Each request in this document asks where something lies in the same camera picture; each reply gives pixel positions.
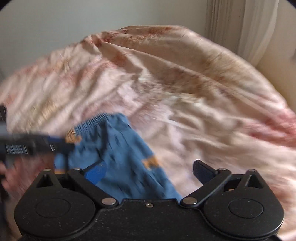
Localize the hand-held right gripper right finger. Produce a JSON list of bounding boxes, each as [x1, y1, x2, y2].
[[180, 159, 264, 207]]

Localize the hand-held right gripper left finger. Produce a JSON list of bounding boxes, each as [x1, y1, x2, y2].
[[35, 160, 119, 207]]

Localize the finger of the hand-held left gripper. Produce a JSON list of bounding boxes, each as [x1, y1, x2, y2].
[[46, 136, 76, 153]]

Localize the blue patterned pants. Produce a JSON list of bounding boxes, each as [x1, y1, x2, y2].
[[54, 113, 183, 200]]

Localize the pink floral bedspread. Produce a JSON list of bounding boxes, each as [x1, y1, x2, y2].
[[0, 25, 296, 241]]

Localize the white sheer curtain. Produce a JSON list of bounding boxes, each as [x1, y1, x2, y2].
[[237, 0, 279, 67]]

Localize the beige pleated curtain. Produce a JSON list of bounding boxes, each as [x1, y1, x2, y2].
[[205, 0, 245, 50]]

